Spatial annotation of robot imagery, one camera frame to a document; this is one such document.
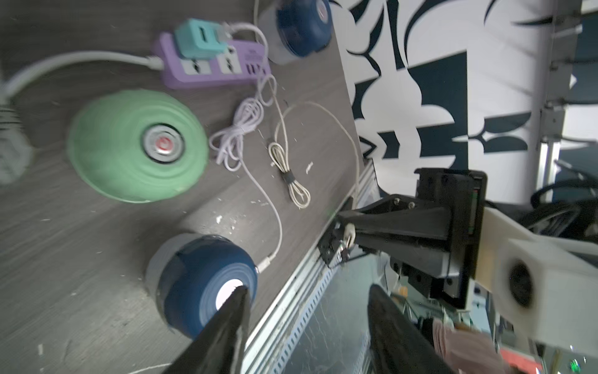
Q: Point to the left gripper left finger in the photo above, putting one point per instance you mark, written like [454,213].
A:
[220,346]

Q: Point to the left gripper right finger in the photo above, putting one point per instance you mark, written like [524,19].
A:
[396,344]

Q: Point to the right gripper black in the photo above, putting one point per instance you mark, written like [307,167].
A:
[435,233]

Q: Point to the teal USB charger adapter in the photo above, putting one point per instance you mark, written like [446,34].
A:
[200,39]

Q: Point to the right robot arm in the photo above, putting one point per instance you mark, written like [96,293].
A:
[559,219]

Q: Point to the purple power strip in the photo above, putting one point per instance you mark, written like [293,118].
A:
[242,63]

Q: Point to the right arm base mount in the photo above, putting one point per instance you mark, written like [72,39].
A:
[335,250]

